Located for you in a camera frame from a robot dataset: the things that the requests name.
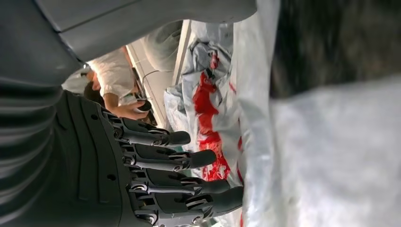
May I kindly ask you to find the pale cylindrical conveyor roller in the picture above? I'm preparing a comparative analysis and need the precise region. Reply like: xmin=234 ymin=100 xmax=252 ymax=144
xmin=140 ymin=20 xmax=183 ymax=72

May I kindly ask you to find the person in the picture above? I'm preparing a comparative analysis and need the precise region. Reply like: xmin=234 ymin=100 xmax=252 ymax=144
xmin=62 ymin=47 xmax=153 ymax=122

